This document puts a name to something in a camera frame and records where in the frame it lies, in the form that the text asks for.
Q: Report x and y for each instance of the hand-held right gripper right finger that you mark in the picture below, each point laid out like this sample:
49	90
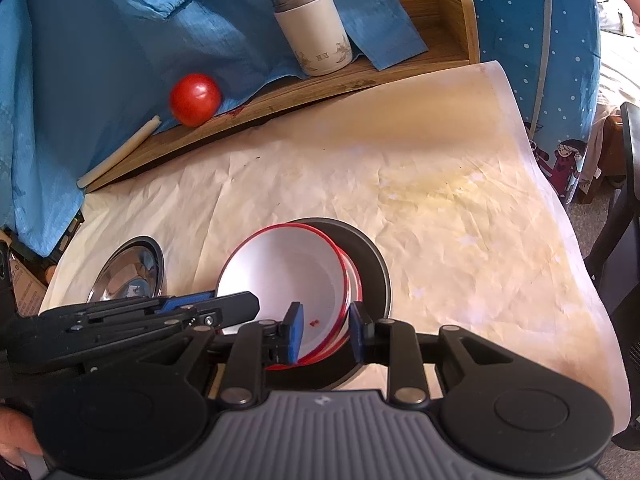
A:
356	332

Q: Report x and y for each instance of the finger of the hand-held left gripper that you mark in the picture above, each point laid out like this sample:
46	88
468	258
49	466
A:
235	307
185	303

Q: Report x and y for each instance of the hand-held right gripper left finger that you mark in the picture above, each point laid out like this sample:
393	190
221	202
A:
295	332

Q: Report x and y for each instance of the red-rimmed white bowl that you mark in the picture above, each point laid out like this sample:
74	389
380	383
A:
353	280
290	280

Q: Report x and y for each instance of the black round plate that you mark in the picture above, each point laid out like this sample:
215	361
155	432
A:
372	270

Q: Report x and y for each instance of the stainless steel plate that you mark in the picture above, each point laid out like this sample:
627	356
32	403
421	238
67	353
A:
125	272

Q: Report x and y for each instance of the person's left hand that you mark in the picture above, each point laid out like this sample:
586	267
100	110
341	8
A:
15	430

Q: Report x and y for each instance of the cardboard box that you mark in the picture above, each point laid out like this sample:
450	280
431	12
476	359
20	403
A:
30	290

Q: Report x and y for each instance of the cream white stick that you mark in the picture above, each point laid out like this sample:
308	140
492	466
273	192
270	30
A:
120	152

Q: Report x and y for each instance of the cream paper table cover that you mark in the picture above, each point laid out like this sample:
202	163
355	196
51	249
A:
400	160

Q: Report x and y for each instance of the red tomato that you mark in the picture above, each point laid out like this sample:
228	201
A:
195	100

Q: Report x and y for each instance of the wooden shelf board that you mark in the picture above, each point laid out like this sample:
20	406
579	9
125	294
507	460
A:
300	97

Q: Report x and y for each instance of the blue garment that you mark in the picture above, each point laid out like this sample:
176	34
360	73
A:
100	60

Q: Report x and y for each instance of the black chair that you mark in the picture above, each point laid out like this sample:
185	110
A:
620	220

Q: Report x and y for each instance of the white insulated cup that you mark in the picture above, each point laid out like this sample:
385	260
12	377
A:
315	30

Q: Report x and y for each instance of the blue dotted fabric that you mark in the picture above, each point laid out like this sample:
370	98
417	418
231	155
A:
500	10

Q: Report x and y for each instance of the beige bedding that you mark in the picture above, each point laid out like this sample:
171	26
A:
620	70

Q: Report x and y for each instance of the white pipe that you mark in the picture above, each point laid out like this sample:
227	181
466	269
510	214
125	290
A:
547	10

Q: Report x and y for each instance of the black metal frame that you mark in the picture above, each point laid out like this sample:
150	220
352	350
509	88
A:
65	237

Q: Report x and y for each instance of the wooden bed frame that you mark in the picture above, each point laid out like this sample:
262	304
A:
602	150

